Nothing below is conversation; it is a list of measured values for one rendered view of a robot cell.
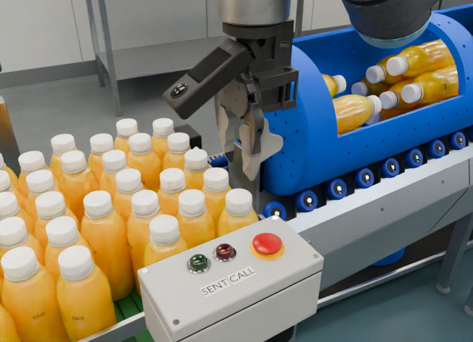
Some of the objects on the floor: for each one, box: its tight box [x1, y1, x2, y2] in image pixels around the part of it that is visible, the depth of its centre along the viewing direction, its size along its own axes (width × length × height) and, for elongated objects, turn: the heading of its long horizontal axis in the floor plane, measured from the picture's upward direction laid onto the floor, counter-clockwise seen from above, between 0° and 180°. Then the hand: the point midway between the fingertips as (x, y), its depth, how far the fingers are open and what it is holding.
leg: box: [435, 212, 473, 294], centre depth 177 cm, size 6×6×63 cm
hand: (236, 165), depth 64 cm, fingers open, 5 cm apart
